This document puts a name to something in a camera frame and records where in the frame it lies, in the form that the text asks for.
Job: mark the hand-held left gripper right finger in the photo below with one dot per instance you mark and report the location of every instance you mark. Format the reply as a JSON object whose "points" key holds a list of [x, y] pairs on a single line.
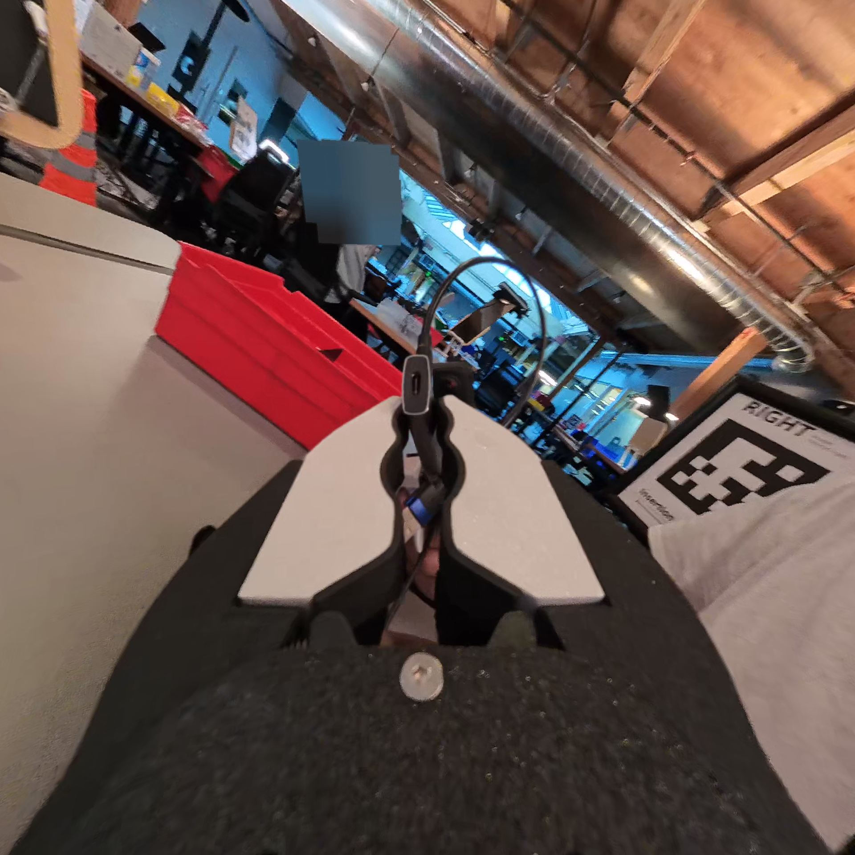
{"points": [[521, 528]]}

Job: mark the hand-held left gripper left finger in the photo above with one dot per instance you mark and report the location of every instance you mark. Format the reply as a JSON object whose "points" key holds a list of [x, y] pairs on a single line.
{"points": [[320, 521]]}

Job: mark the red plastic bin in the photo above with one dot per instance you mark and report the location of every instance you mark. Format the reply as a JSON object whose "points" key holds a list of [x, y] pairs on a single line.
{"points": [[267, 334]]}

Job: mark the grey desk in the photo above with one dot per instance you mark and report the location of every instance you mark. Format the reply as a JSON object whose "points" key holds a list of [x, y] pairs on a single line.
{"points": [[100, 401]]}

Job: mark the cluttered wooden table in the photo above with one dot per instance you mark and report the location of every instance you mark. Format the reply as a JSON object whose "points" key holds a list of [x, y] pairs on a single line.
{"points": [[387, 327]]}

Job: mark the black and white marker board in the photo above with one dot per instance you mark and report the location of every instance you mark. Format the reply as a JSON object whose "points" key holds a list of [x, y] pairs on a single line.
{"points": [[735, 461]]}

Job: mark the person's white shirt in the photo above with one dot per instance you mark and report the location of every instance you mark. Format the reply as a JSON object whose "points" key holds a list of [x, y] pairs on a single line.
{"points": [[788, 634]]}

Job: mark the black office chair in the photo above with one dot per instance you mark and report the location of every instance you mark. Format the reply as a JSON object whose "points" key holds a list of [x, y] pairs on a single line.
{"points": [[257, 200]]}

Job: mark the orange traffic cone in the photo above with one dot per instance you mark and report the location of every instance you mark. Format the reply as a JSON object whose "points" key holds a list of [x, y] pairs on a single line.
{"points": [[70, 167]]}

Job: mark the long wooden table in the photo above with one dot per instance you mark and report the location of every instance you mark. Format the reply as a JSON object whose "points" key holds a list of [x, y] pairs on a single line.
{"points": [[147, 100]]}

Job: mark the wooden support post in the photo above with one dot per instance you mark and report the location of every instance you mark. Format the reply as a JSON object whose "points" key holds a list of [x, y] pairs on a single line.
{"points": [[718, 374]]}

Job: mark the silver ventilation duct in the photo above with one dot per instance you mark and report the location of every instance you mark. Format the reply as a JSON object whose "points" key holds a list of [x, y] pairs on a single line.
{"points": [[534, 153]]}

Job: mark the pale wooden frame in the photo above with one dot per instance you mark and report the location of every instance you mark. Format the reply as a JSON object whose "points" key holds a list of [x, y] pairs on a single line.
{"points": [[63, 67]]}

